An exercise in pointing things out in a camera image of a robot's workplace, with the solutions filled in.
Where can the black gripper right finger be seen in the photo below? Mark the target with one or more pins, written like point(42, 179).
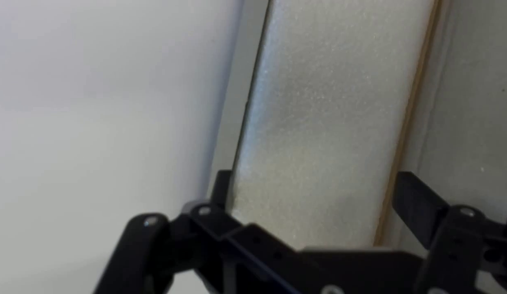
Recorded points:
point(455, 246)

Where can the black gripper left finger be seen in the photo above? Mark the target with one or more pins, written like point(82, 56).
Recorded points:
point(155, 251)

